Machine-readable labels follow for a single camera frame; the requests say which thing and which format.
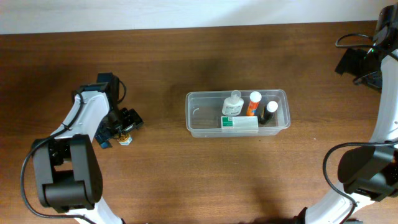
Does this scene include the small jar gold lid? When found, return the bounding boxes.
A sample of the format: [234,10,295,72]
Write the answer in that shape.
[118,134,132,146]

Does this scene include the white lotion bottle clear cap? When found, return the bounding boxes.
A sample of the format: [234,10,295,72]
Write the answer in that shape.
[222,90,244,116]

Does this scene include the dark bottle white cap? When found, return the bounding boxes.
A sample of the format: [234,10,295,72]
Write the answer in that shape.
[258,101,279,125]

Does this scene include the white green medicine box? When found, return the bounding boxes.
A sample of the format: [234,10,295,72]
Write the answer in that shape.
[221,116,259,130]

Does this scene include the orange tube white cap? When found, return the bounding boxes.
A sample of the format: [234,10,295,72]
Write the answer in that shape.
[246,91,262,116]

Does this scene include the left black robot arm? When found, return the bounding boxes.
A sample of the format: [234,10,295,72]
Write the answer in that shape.
[26,73,144,223]

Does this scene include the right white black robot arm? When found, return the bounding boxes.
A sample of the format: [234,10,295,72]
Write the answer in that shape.
[288,4,397,223]

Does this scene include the clear plastic container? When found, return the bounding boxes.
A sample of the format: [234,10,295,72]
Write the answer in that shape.
[185,89,290,138]

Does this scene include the right black cable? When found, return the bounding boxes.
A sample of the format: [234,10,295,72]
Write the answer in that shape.
[322,32,398,224]

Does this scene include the black cable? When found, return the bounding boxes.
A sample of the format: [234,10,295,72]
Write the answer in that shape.
[322,32,398,224]
[20,79,127,224]

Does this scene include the left black cable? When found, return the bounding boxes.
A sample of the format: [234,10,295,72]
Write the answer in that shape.
[20,79,127,224]

